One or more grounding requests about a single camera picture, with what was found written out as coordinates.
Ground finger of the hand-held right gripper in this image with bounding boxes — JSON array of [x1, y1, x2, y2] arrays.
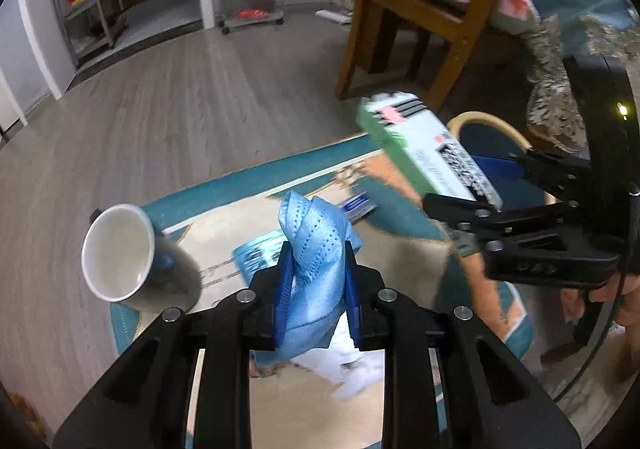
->
[[422, 193, 581, 242], [470, 146, 593, 200]]

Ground black mug white inside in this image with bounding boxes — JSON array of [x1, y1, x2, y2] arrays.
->
[[81, 204, 202, 314]]

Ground teal lace tablecloth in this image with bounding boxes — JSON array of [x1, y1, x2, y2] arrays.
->
[[515, 0, 636, 154]]

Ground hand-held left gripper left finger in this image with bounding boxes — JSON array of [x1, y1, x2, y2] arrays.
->
[[52, 241, 296, 449]]

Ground blue face mask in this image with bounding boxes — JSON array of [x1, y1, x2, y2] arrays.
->
[[274, 190, 363, 362]]

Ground green box black stripes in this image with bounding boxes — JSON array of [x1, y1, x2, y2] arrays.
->
[[356, 91, 505, 257]]

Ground pink cloth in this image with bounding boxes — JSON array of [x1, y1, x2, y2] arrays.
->
[[492, 0, 533, 34]]

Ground white packet blue label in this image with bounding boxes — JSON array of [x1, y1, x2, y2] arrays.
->
[[341, 194, 377, 220]]

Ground teal striped packet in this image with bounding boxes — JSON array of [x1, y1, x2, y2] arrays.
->
[[232, 231, 288, 287]]

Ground teal orange printed mat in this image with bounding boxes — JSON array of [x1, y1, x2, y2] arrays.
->
[[111, 131, 533, 449]]

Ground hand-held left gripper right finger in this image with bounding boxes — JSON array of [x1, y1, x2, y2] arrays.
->
[[342, 249, 583, 449]]

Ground wooden chair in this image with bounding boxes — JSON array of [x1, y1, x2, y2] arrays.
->
[[335, 0, 516, 112]]

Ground person's right hand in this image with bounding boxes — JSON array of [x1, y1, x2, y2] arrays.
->
[[560, 273, 640, 382]]

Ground black cable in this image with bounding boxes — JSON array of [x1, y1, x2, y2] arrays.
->
[[550, 189, 632, 402]]

